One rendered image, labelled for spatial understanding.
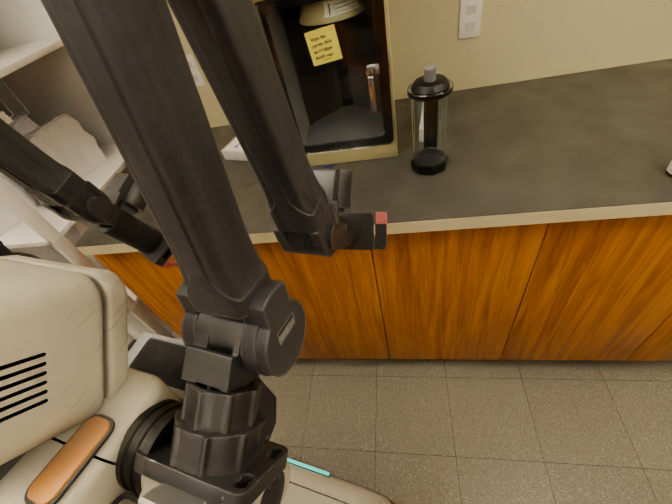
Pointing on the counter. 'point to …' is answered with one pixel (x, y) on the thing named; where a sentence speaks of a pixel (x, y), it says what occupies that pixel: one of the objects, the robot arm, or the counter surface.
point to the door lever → (371, 88)
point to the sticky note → (323, 45)
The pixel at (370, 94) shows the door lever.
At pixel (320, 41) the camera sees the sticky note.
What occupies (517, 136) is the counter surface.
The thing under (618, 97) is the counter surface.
